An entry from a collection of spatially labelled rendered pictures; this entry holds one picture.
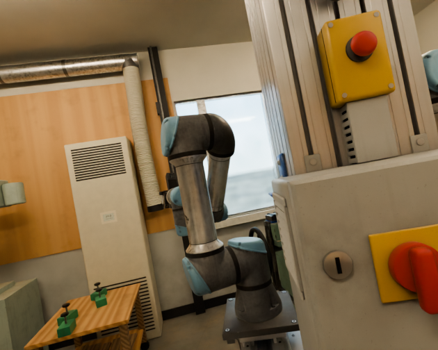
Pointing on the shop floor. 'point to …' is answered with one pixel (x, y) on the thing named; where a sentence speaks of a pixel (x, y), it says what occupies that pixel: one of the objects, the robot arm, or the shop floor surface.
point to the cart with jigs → (96, 321)
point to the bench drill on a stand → (6, 340)
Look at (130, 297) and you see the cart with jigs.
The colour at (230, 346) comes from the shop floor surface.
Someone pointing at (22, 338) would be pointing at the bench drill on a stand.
